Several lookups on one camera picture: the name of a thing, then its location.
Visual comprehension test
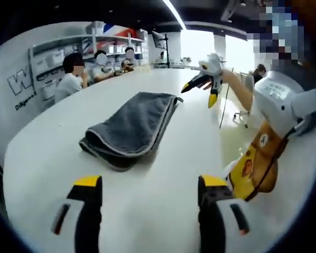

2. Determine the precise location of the thin gripper cable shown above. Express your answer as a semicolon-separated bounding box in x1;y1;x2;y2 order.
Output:
219;84;231;130

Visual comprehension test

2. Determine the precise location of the black device cable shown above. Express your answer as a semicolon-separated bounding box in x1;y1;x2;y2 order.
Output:
244;120;305;202

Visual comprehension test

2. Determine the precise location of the grey metal shelf rack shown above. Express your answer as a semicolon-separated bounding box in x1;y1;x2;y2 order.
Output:
28;22;150;104

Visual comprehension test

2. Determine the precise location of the black monitor on stand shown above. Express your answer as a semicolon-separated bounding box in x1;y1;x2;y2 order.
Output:
151;30;172;69

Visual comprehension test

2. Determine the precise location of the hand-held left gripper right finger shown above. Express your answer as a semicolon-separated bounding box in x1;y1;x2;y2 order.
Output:
197;174;251;253

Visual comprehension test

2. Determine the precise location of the person's right hand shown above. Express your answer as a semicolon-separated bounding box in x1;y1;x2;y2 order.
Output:
200;70;234;91

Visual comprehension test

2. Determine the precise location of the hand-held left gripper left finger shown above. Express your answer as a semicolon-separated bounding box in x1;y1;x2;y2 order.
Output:
50;174;103;253

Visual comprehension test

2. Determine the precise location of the white table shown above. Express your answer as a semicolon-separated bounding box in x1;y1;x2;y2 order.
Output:
2;65;236;253

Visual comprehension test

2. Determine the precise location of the white grey chest-worn device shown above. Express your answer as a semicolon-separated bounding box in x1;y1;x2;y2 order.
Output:
252;70;316;137

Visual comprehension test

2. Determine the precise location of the long ceiling light strip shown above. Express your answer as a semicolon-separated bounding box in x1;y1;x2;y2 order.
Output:
163;0;186;30

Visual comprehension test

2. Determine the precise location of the white swivel chair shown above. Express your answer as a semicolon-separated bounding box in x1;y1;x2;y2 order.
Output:
233;74;255;129

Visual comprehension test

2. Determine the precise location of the dark grey fluffy towel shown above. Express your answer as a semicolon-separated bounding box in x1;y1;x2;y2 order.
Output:
78;91;184;172

